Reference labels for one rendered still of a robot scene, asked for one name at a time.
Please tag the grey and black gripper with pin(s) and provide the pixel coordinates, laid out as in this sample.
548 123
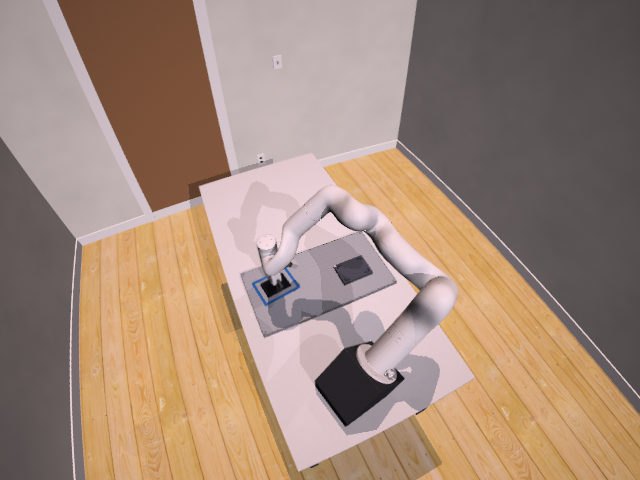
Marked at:
274 279

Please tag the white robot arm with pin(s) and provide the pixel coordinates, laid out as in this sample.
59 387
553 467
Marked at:
427 309

